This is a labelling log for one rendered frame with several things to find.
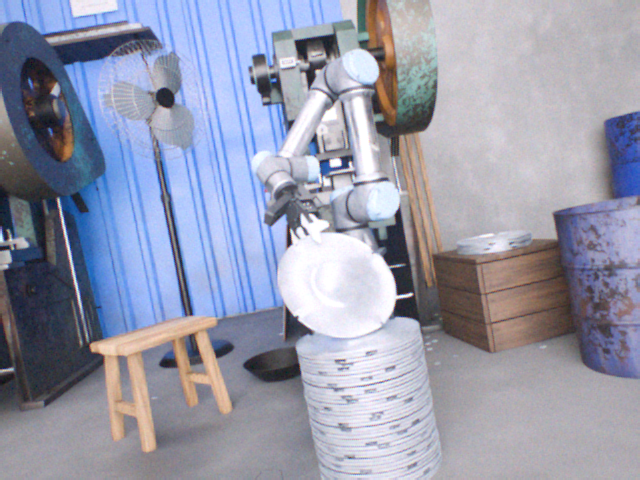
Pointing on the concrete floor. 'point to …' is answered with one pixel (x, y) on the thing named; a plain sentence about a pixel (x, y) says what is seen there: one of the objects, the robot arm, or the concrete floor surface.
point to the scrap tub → (604, 281)
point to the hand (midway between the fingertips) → (315, 242)
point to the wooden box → (504, 296)
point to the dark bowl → (274, 364)
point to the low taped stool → (134, 341)
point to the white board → (284, 302)
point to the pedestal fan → (160, 118)
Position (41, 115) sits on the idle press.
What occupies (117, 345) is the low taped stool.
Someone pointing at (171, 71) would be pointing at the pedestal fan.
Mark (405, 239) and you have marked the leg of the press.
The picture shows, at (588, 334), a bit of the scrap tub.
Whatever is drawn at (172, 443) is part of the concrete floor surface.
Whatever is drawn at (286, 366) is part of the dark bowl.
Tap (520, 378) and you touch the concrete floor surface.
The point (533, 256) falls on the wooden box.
